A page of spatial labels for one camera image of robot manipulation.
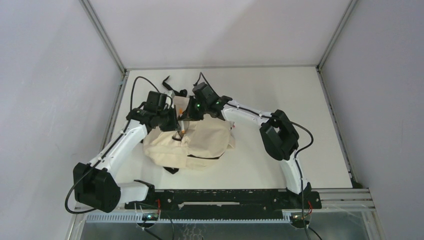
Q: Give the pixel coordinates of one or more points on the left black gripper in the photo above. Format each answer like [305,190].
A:
[174,125]

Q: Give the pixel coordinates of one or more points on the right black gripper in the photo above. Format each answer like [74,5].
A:
[189,114]

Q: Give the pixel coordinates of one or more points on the orange marker pen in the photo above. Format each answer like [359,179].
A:
[181,131]

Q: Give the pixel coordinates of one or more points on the beige canvas student bag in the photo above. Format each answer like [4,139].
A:
[203,144]

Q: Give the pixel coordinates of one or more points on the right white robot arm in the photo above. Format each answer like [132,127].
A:
[279,136]

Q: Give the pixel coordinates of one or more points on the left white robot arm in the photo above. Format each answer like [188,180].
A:
[94,183]

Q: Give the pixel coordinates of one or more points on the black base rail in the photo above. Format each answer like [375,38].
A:
[227,204]

